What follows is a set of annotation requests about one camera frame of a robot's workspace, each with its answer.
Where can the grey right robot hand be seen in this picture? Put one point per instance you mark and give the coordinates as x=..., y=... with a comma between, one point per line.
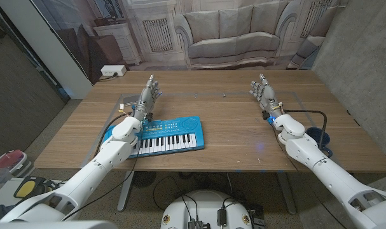
x=268, y=97

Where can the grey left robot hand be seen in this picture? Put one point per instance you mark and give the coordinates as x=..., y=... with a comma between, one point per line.
x=146, y=98

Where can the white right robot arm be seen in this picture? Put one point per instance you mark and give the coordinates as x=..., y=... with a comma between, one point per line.
x=332, y=178

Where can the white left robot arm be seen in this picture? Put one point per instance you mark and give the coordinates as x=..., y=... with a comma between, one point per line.
x=94, y=171

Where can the blue toy piano keyboard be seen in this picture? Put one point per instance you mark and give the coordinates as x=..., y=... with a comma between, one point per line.
x=176, y=133

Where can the small grey case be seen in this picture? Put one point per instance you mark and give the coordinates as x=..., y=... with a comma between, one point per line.
x=130, y=100

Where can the white power strip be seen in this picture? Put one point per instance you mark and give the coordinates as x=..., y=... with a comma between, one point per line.
x=113, y=70

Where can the printed living room backdrop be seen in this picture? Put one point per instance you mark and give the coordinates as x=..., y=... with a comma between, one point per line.
x=231, y=31

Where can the black round floor fan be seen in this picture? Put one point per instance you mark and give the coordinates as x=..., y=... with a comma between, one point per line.
x=144, y=178

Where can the grey table leg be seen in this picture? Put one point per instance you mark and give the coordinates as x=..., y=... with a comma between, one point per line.
x=288, y=194
x=126, y=191

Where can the white robot torso base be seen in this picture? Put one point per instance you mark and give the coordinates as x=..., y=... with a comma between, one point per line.
x=205, y=206

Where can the black adapter on torso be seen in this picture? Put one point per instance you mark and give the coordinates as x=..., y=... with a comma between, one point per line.
x=221, y=217

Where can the red lidded white container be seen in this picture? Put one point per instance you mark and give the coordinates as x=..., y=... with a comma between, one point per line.
x=11, y=159

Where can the white side platform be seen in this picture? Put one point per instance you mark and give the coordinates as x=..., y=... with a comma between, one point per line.
x=5, y=194

